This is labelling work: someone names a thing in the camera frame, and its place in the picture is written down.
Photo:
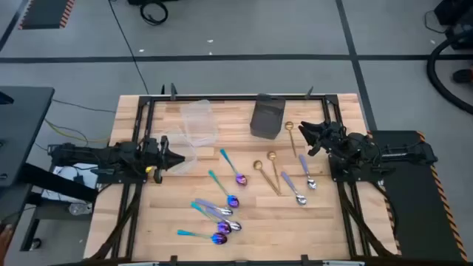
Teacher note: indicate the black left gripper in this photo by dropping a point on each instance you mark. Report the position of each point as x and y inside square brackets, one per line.
[155, 157]

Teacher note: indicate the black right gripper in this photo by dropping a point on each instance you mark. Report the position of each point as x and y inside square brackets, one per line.
[332, 134]

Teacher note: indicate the gold spoon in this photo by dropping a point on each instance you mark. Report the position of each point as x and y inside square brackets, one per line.
[289, 126]
[271, 155]
[257, 164]

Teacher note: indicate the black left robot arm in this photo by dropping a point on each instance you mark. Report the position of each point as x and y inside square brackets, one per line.
[85, 155]

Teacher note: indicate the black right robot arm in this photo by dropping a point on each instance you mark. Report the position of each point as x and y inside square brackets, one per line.
[406, 153]

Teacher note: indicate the clear plastic bin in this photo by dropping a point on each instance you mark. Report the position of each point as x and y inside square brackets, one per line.
[199, 122]
[190, 155]

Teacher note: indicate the gray plastic bin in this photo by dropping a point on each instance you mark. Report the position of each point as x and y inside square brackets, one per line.
[268, 116]

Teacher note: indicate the clear plastic bottle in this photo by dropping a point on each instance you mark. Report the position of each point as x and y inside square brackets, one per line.
[79, 209]

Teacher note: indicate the large black hazard-striped mat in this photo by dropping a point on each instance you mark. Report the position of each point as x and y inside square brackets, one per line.
[417, 214]

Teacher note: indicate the black desk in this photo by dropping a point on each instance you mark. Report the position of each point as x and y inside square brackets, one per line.
[22, 129]

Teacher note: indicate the person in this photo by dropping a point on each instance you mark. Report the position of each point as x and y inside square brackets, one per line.
[3, 240]

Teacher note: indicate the black machine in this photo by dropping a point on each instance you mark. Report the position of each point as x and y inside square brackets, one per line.
[458, 11]

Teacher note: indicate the small black hazard-striped mat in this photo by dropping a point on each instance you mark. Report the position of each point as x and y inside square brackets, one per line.
[44, 14]

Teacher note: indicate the black aluminium table frame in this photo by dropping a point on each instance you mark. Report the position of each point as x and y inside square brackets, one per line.
[236, 98]

